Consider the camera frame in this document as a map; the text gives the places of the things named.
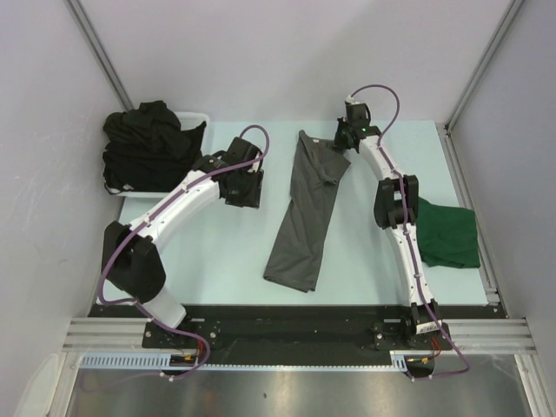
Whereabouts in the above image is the white plastic basket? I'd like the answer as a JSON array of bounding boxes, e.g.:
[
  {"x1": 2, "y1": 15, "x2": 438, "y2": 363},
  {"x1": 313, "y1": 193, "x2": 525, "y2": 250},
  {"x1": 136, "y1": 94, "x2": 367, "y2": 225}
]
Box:
[{"x1": 104, "y1": 111, "x2": 210, "y2": 200}]

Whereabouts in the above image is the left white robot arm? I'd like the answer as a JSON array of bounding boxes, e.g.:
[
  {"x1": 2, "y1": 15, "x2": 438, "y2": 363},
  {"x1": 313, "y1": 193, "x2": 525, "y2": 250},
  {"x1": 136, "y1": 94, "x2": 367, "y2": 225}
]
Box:
[{"x1": 102, "y1": 136, "x2": 268, "y2": 348}]

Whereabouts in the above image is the purple cable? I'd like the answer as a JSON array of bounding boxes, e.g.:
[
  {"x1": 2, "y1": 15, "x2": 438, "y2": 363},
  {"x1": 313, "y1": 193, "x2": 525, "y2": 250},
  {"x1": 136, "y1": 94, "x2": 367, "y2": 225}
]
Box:
[
  {"x1": 80, "y1": 125, "x2": 273, "y2": 394},
  {"x1": 349, "y1": 84, "x2": 473, "y2": 380}
]

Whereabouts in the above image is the light blue cable duct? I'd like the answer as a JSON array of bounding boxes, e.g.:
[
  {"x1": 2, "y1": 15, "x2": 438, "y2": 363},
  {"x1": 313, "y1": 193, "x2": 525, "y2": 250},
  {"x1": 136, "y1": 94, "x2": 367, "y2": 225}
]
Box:
[{"x1": 80, "y1": 353, "x2": 407, "y2": 373}]

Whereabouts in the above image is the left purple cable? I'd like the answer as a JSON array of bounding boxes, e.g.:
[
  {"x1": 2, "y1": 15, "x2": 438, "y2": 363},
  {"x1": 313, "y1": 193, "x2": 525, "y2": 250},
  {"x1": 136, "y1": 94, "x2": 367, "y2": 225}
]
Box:
[{"x1": 80, "y1": 125, "x2": 273, "y2": 394}]

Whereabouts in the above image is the grey t shirt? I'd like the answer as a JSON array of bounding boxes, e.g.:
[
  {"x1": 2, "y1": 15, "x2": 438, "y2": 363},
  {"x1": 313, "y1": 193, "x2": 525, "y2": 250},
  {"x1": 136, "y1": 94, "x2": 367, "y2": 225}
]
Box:
[{"x1": 263, "y1": 130, "x2": 351, "y2": 293}]

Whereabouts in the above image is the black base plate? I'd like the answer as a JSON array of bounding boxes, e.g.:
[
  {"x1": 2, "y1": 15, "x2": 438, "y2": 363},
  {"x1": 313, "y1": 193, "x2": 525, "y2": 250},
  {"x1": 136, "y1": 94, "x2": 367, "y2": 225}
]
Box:
[{"x1": 89, "y1": 303, "x2": 508, "y2": 368}]

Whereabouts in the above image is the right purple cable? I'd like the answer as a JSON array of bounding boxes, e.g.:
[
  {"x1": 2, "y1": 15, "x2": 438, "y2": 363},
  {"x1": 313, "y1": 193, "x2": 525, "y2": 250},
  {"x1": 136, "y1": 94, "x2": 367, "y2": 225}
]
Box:
[{"x1": 349, "y1": 84, "x2": 473, "y2": 380}]

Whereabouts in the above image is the green folded t shirt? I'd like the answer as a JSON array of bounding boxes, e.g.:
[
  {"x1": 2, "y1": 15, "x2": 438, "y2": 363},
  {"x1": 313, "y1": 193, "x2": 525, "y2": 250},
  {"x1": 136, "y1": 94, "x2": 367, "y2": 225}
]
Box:
[{"x1": 416, "y1": 198, "x2": 480, "y2": 269}]

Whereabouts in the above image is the black t shirts pile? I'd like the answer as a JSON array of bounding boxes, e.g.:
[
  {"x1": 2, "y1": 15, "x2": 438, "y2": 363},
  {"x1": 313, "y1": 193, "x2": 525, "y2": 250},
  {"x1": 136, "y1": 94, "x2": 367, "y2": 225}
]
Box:
[{"x1": 103, "y1": 100, "x2": 208, "y2": 192}]

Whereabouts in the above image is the aluminium frame rail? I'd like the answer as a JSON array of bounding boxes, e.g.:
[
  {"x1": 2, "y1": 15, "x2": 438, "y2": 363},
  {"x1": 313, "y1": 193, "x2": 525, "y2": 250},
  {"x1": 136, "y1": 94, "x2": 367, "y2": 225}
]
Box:
[{"x1": 62, "y1": 317, "x2": 537, "y2": 355}]

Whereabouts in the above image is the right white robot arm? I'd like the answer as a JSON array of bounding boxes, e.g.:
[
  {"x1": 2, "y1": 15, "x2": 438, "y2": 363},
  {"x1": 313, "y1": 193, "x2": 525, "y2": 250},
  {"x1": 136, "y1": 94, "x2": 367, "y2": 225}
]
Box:
[{"x1": 334, "y1": 97, "x2": 442, "y2": 348}]

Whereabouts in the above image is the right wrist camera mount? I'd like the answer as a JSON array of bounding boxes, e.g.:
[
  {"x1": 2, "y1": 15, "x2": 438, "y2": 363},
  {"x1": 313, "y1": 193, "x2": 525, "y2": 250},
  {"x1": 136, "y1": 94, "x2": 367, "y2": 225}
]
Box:
[{"x1": 344, "y1": 95, "x2": 362, "y2": 105}]

